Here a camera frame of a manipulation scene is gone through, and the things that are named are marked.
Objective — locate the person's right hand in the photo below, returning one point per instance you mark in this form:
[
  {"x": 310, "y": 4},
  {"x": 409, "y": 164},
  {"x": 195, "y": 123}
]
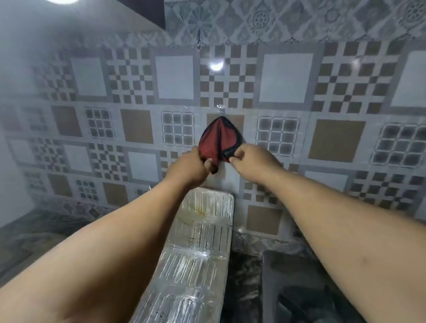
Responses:
[{"x": 256, "y": 159}]

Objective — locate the person's left hand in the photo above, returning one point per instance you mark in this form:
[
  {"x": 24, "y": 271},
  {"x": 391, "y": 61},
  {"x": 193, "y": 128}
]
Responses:
[{"x": 188, "y": 166}]

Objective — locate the black gas stove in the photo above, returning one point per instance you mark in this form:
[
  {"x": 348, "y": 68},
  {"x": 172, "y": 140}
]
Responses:
[{"x": 289, "y": 269}]

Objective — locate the person's right forearm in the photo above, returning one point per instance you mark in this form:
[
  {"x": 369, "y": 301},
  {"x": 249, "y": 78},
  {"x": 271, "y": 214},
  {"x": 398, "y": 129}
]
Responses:
[{"x": 349, "y": 249}]

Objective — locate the red cleaning cloth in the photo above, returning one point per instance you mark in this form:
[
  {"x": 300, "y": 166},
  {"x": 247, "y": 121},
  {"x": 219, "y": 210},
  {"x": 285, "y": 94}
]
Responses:
[{"x": 218, "y": 139}]

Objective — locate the clear wall hook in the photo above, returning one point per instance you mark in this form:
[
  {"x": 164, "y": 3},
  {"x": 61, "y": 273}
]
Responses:
[{"x": 219, "y": 107}]

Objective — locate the aluminium foil splash guard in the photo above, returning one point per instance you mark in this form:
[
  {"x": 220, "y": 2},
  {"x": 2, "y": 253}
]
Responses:
[{"x": 196, "y": 266}]

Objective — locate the person's left forearm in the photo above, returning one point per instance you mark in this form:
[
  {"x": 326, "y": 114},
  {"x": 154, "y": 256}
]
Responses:
[{"x": 100, "y": 259}]

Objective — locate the black burner grate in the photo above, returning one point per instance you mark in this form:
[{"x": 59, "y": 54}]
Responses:
[{"x": 299, "y": 307}]

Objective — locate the white ceiling lamp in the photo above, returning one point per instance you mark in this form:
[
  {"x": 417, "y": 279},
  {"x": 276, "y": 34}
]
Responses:
[{"x": 65, "y": 1}]

